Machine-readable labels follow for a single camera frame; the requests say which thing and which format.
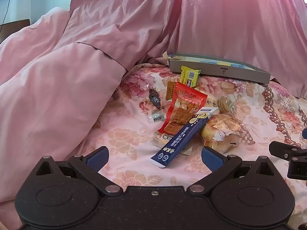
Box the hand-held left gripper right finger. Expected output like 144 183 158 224
187 146 279 194

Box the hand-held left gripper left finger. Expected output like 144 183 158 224
29 146 124 196

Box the clear bread packet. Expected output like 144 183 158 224
200 114 256 154

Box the blue stick packet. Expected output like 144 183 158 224
150 107 219 168

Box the round cookie packet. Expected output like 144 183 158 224
217 94 240 114

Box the red spicy strip packet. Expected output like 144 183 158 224
157 81 208 136

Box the gold foil snack packet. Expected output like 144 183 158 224
166 81 178 100

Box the dark dried snack clear packet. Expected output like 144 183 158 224
144 81 167 123

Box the yellow snack bar packet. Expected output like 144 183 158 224
179 66 201 88

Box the grey cardboard box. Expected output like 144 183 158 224
168 52 271 84

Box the floral bed sheet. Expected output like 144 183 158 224
79 63 307 230

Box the beige snack packet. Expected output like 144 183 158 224
152 132 192 156

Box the white snack packet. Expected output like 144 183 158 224
206 93 219 108

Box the pink duvet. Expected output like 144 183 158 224
0 0 183 230

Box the black cable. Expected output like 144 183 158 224
0 0 13 33

